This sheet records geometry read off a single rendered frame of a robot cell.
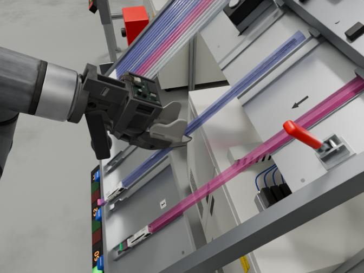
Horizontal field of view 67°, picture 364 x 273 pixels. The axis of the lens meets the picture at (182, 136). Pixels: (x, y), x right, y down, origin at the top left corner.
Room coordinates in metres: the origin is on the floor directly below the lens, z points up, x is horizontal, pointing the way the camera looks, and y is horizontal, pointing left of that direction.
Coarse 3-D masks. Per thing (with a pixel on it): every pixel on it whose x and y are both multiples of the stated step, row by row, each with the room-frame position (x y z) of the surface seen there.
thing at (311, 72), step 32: (224, 32) 0.56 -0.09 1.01; (256, 32) 0.49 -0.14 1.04; (288, 32) 0.44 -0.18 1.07; (224, 64) 0.47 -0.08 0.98; (256, 64) 0.42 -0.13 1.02; (288, 64) 0.38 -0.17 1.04; (320, 64) 0.35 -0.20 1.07; (352, 64) 0.32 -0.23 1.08; (256, 96) 0.36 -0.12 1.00; (288, 96) 0.33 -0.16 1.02; (320, 96) 0.30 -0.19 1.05; (352, 96) 0.28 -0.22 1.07; (256, 128) 0.30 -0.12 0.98; (320, 128) 0.26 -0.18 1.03; (352, 128) 0.24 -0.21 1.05; (288, 160) 0.23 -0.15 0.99
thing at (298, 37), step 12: (300, 36) 0.38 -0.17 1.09; (288, 48) 0.38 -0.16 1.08; (264, 60) 0.38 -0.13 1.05; (276, 60) 0.37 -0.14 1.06; (252, 72) 0.37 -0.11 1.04; (264, 72) 0.37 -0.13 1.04; (240, 84) 0.36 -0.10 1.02; (228, 96) 0.36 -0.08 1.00; (216, 108) 0.35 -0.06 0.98; (192, 120) 0.36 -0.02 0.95; (204, 120) 0.35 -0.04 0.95; (192, 132) 0.34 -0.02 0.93; (156, 156) 0.33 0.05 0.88; (144, 168) 0.32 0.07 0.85; (132, 180) 0.31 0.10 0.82
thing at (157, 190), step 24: (120, 144) 0.47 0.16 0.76; (120, 168) 0.39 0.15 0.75; (168, 168) 0.32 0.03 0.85; (120, 192) 0.32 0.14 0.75; (144, 192) 0.30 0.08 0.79; (168, 192) 0.27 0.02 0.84; (120, 216) 0.28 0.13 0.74; (144, 216) 0.25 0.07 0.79; (120, 240) 0.23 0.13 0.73; (144, 240) 0.20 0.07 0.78; (168, 240) 0.19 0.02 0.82; (192, 240) 0.18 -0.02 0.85; (120, 264) 0.18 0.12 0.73; (144, 264) 0.17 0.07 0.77; (168, 264) 0.15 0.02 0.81
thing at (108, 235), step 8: (104, 160) 0.43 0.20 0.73; (104, 168) 0.41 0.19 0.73; (104, 176) 0.38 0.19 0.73; (104, 184) 0.36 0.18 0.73; (104, 192) 0.34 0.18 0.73; (104, 208) 0.30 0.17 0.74; (104, 216) 0.28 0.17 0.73; (112, 216) 0.28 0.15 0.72; (104, 224) 0.26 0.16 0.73; (112, 224) 0.26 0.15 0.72; (104, 232) 0.24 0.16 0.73; (112, 232) 0.25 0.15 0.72; (104, 240) 0.23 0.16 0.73; (112, 240) 0.23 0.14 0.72; (104, 248) 0.21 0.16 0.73; (104, 256) 0.19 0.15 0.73; (112, 256) 0.20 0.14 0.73; (104, 264) 0.18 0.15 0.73; (112, 264) 0.18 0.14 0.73; (104, 272) 0.17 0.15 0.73; (112, 272) 0.17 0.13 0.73
